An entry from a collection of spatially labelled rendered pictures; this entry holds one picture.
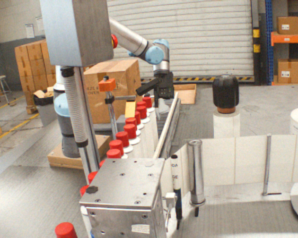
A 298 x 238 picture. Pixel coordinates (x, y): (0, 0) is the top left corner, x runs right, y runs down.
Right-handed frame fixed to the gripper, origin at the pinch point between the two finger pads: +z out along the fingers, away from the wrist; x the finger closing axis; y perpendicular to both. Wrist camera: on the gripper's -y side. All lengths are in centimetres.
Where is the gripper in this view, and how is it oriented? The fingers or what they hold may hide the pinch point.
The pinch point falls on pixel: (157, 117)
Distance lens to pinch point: 130.4
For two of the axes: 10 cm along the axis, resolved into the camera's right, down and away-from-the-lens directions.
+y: 9.8, -0.4, -2.1
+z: 0.0, 9.9, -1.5
